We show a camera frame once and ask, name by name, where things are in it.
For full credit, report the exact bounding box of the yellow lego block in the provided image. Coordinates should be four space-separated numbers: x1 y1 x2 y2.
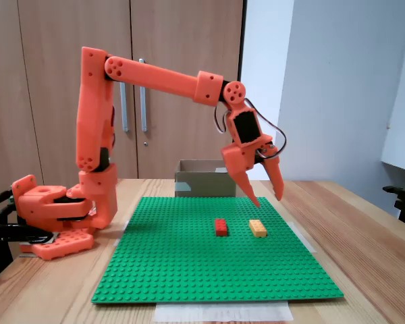
248 219 269 239

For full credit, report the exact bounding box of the red lego block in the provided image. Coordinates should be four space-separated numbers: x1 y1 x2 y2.
215 218 230 237

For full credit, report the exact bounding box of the wooden cabinet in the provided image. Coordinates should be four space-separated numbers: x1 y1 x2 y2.
0 0 248 217

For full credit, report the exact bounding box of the green lego baseplate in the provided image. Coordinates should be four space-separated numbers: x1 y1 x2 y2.
90 196 344 305

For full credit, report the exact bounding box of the black power cable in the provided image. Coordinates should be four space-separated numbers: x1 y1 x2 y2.
0 190 14 209
0 201 20 225

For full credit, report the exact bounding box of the gripper servo cable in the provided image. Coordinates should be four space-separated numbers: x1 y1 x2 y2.
213 97 288 159

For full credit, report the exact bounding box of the black table clamp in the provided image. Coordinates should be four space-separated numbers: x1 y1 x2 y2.
0 223 57 283

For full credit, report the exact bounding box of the cardboard box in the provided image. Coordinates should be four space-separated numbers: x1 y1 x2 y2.
173 158 239 198

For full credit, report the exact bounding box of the short masking tape strip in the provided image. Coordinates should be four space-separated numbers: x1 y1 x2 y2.
113 219 132 247
288 221 318 254

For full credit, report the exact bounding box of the metal cabinet handle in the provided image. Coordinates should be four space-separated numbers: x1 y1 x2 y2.
138 58 149 133
119 82 130 133

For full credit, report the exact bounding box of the long masking tape strip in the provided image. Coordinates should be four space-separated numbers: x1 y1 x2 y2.
154 301 294 323

